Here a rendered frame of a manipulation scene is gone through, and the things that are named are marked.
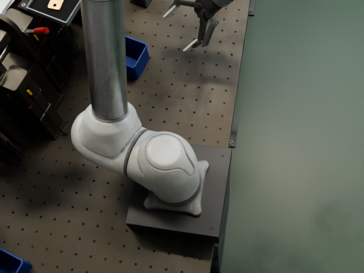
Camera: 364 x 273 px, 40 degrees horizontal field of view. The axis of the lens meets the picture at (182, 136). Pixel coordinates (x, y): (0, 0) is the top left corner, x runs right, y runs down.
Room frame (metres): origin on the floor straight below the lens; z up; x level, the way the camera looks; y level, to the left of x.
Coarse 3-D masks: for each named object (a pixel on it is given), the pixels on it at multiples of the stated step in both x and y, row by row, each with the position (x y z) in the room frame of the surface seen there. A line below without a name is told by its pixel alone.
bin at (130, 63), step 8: (128, 40) 1.04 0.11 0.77; (136, 40) 1.03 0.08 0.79; (128, 48) 1.05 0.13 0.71; (136, 48) 1.03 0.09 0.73; (144, 48) 0.99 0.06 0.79; (128, 56) 1.02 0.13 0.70; (136, 56) 1.01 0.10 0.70; (144, 56) 0.97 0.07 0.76; (128, 64) 0.99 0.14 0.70; (136, 64) 0.93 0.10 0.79; (144, 64) 0.96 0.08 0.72; (128, 72) 0.94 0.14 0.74; (136, 72) 0.92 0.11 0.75
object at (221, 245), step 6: (228, 186) 0.50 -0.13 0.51; (228, 192) 0.50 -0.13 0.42; (228, 198) 0.51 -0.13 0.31; (228, 204) 0.51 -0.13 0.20; (228, 210) 0.51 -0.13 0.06; (228, 216) 0.50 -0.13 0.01; (222, 222) 0.36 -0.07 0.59; (222, 228) 0.35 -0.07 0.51; (222, 234) 0.35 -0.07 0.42; (222, 240) 0.34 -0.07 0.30; (216, 246) 0.27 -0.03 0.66; (222, 246) 0.34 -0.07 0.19; (216, 252) 0.27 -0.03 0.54; (222, 252) 0.33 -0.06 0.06; (216, 258) 0.27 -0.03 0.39; (222, 258) 0.32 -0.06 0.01; (216, 264) 0.27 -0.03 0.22; (216, 270) 0.27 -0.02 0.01
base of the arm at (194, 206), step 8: (200, 168) 0.49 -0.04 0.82; (208, 168) 0.49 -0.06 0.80; (200, 176) 0.46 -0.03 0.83; (200, 184) 0.43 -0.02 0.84; (152, 192) 0.45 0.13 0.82; (200, 192) 0.41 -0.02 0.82; (152, 200) 0.42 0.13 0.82; (160, 200) 0.41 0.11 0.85; (192, 200) 0.39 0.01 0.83; (200, 200) 0.39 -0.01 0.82; (152, 208) 0.40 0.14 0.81; (160, 208) 0.39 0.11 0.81; (168, 208) 0.39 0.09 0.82; (176, 208) 0.38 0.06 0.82; (184, 208) 0.38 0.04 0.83; (192, 208) 0.37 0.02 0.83; (200, 208) 0.37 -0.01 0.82
